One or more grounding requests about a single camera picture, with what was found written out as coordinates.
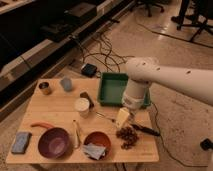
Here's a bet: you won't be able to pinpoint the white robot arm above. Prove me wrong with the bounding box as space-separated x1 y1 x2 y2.
122 58 213 113

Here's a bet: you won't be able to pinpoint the white paper cup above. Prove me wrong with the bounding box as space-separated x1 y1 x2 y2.
74 98 90 118

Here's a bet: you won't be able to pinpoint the translucent blue plastic cup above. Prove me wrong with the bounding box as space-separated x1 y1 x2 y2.
60 77 72 92

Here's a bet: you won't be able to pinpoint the brown grape cluster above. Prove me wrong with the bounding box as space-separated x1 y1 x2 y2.
116 127 139 150

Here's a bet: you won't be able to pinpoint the metal spoon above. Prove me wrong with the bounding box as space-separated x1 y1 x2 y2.
96 112 116 123

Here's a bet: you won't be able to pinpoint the red-brown bowl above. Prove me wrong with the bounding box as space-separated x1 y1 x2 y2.
83 131 111 154

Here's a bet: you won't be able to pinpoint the green plastic tray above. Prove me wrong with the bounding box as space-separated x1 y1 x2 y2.
97 73 151 110

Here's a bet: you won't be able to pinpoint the grey folded cloth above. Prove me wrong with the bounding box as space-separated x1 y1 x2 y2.
83 143 106 160

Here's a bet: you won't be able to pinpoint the yellow banana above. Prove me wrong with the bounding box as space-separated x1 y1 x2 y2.
73 120 81 149

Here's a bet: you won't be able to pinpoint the black power adapter box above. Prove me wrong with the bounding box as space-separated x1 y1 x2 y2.
81 63 97 77

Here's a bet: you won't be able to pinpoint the purple bowl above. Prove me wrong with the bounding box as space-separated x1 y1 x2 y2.
38 127 71 159

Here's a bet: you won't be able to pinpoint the metal tin can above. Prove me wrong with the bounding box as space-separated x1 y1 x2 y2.
39 82 52 95

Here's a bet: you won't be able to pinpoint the black plug on floor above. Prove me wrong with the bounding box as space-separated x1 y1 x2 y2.
200 138 213 150

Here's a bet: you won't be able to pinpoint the blue sponge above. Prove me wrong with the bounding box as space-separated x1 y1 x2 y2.
11 132 32 154

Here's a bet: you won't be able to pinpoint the black office chair base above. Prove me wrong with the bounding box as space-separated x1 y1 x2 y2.
130 0 165 17

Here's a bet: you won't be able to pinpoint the black box on shelf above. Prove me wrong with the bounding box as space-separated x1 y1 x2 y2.
65 2 97 21

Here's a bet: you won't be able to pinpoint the black handled knife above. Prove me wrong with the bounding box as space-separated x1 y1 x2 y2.
130 124 160 136

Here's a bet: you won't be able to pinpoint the black floor cables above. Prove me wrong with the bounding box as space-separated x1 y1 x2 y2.
69 31 134 73

